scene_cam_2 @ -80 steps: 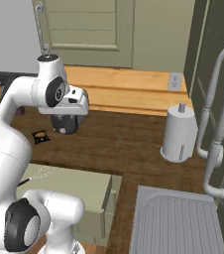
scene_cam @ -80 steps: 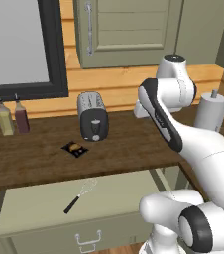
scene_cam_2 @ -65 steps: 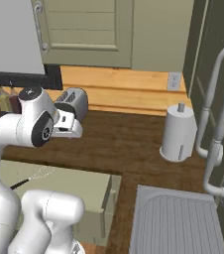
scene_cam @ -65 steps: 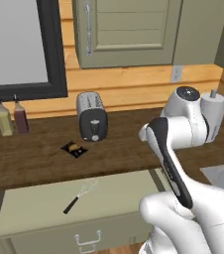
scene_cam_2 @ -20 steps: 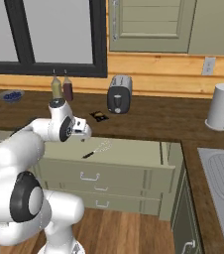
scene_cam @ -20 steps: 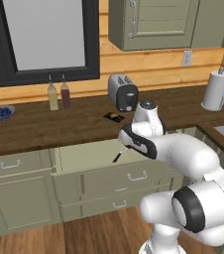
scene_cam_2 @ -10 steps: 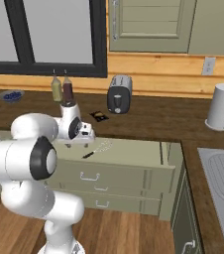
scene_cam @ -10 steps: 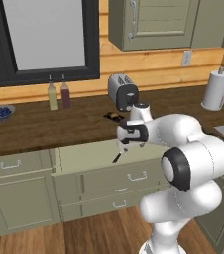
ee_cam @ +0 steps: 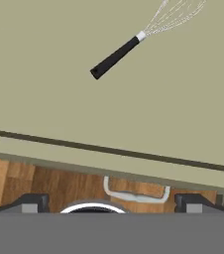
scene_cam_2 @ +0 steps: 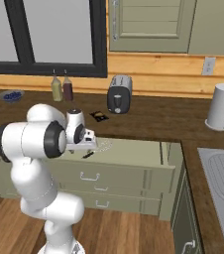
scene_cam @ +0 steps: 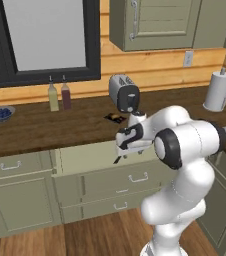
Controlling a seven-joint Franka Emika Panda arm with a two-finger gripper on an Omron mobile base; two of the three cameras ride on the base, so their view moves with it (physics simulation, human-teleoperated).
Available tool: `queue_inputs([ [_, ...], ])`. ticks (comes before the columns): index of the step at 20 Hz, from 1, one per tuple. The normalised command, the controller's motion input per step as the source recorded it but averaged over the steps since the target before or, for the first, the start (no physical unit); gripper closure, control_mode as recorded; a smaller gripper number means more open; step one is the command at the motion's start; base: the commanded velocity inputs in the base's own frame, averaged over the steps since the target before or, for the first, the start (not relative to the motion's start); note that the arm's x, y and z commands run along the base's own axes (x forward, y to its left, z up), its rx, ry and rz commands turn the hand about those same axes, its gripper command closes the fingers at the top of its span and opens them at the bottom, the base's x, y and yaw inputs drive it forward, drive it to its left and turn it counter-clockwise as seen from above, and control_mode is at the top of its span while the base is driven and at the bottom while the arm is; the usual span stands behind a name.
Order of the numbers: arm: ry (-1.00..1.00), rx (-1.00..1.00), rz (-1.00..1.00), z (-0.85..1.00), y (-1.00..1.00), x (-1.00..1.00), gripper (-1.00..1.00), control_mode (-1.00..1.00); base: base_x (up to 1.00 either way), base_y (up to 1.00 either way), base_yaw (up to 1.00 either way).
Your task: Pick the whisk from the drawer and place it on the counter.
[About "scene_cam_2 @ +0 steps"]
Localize olive green bottle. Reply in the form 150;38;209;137
51;68;64;103

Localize olive green open drawer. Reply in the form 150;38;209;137
48;133;177;194

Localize grey bowl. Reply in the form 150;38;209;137
0;88;26;104

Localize white wall socket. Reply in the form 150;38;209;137
200;56;217;76

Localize olive green drawer front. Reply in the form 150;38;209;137
57;183;164;201
73;190;162;216

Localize silver drawer handle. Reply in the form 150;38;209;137
95;199;111;209
93;186;110;193
79;171;101;183

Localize steel sink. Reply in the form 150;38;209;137
196;147;224;254

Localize black framed window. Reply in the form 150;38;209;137
0;0;109;79

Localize blueberries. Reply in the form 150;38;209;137
3;90;23;101

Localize dark grey toaster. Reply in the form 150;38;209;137
106;74;134;115

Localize silver cupboard door handle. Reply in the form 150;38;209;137
180;239;197;254
111;0;120;42

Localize olive green drawer cabinet side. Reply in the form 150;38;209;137
158;141;185;222

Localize olive green base cupboard door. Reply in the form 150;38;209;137
170;162;205;254

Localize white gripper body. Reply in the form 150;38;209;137
65;136;99;154

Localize dark red bottle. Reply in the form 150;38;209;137
61;68;75;102

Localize dark flat packet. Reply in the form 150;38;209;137
88;110;111;124

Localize whisk with black handle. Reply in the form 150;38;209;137
81;139;114;160

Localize white paper towel roll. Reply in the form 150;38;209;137
204;78;224;133

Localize olive green wall cupboard door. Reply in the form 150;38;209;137
108;0;198;55

